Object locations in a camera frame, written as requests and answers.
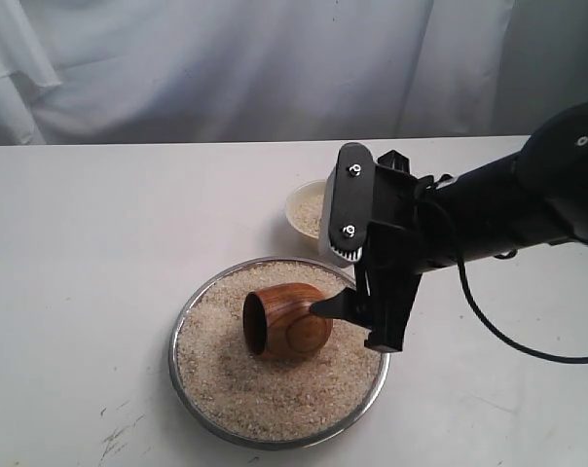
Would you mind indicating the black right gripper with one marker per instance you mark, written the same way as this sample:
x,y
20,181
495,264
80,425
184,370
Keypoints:
x,y
394,239

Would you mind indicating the brown wooden cup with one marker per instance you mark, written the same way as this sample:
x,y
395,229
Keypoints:
x,y
278,324

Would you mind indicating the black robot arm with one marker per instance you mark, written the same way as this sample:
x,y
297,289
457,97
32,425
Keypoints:
x,y
538,195

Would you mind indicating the small cream ceramic bowl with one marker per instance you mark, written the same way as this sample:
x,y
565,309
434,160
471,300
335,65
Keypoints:
x,y
303,209

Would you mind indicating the large steel rice plate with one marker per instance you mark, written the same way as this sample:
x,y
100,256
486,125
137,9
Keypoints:
x,y
269,405

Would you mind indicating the white backdrop cloth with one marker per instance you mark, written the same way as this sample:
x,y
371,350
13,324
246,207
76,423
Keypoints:
x,y
103,72

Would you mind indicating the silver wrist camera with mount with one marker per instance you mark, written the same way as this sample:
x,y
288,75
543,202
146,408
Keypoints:
x,y
347,206

